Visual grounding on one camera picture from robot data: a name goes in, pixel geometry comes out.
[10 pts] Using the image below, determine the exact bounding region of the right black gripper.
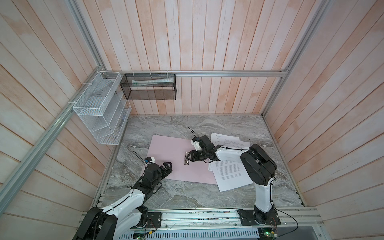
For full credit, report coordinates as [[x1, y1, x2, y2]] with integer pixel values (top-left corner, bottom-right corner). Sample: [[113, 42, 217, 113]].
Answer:
[[185, 149, 208, 161]]

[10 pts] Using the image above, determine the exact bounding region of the pink file folder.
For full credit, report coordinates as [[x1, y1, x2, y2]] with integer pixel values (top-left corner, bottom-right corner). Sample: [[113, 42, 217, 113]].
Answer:
[[147, 135, 217, 185]]

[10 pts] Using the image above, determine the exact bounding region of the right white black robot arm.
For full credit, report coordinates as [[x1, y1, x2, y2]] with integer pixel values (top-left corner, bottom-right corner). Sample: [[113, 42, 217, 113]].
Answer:
[[185, 135, 277, 214]]

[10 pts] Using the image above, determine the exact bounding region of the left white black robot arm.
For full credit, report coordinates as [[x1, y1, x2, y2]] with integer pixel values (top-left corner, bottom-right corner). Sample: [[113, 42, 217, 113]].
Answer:
[[73, 162, 173, 240]]

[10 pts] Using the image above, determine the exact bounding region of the horizontal aluminium back bar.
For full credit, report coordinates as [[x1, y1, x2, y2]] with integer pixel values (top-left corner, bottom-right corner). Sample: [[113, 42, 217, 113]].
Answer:
[[117, 70, 288, 77]]

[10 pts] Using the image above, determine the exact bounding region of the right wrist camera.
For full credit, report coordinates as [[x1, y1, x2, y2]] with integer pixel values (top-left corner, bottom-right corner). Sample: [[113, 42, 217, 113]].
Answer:
[[191, 137, 202, 151]]

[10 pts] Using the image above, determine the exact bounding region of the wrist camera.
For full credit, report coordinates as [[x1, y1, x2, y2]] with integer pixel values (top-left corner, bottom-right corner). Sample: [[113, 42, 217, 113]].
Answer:
[[144, 157, 155, 165], [191, 137, 202, 151]]

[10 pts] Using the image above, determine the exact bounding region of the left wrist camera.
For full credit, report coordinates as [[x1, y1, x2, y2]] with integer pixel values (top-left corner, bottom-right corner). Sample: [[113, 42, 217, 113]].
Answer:
[[144, 157, 155, 165]]

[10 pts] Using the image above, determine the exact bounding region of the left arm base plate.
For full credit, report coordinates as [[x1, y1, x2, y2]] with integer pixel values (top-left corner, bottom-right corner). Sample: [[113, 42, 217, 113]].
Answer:
[[136, 212, 162, 229]]

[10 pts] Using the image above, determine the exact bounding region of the white perforated cable duct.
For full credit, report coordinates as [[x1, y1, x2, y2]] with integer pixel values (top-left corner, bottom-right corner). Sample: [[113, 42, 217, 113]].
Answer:
[[118, 229, 260, 240]]

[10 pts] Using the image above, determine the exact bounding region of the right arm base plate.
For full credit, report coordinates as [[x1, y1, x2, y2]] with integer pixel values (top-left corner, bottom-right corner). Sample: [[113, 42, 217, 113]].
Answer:
[[237, 208, 281, 226]]

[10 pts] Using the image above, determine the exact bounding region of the white wire mesh shelf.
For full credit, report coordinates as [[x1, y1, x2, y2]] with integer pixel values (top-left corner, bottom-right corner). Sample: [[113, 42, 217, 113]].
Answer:
[[73, 72, 132, 145]]

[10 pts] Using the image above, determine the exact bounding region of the black mesh wall basket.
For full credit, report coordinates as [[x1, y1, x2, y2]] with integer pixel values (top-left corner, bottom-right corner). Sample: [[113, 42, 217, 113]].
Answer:
[[120, 73, 177, 101]]

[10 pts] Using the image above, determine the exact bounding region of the aluminium front rail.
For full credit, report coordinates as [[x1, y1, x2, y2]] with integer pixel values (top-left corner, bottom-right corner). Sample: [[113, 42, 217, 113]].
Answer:
[[126, 207, 325, 232]]

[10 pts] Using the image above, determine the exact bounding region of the left aluminium frame bar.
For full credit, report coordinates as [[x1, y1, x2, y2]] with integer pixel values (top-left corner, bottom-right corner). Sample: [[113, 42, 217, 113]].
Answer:
[[1, 66, 104, 215]]

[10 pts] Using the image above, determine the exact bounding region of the right aluminium frame post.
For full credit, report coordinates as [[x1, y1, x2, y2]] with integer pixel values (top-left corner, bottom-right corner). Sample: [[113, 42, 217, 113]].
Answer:
[[261, 1, 334, 119]]

